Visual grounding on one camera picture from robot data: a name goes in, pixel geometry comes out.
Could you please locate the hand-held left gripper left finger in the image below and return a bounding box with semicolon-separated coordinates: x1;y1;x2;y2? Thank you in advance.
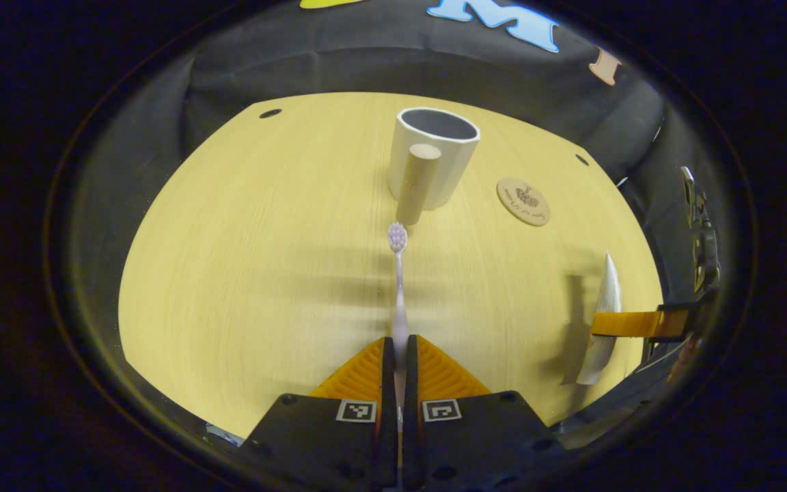
230;336;399;492

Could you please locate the white cup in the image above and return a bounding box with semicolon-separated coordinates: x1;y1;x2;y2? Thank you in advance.
387;107;482;227

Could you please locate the black backdrop cloth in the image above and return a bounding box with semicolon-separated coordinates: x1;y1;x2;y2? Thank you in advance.
66;0;726;438

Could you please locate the round wooden coaster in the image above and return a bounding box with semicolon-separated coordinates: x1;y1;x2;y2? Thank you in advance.
496;177;551;227

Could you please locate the white toothpaste tube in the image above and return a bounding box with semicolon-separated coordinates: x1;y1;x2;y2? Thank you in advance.
575;251;623;387

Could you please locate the pale purple toothbrush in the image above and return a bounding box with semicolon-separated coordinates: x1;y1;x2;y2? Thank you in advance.
387;222;410;438

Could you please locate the light wooden desktop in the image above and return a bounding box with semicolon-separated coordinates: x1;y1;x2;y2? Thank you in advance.
118;92;664;438

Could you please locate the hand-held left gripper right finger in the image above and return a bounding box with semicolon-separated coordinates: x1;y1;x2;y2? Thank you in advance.
404;335;565;492

